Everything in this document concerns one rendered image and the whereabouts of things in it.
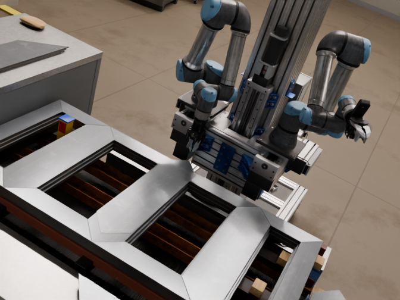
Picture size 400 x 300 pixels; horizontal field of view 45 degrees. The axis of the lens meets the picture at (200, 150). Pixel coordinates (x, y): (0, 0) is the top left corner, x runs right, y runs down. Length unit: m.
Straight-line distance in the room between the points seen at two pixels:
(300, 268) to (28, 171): 1.23
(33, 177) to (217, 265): 0.86
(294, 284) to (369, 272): 1.85
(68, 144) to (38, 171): 0.26
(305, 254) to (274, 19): 1.20
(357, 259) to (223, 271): 2.08
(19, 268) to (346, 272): 2.45
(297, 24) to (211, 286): 1.39
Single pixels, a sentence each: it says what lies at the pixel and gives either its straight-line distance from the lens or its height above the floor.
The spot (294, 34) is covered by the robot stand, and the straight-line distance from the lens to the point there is 2.63.
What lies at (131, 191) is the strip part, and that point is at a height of 0.87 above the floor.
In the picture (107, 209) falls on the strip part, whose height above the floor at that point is 0.87.
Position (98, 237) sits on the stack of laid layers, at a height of 0.86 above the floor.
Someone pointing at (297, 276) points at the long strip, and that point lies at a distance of 2.14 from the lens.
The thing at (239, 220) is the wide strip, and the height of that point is 0.87.
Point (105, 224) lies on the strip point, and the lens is 2.02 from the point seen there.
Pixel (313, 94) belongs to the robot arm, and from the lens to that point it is 2.31.
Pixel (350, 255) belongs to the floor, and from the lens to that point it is 3.94.
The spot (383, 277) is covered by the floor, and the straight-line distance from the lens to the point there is 3.94.
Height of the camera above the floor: 2.22
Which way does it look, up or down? 31 degrees down
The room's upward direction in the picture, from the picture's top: 19 degrees clockwise
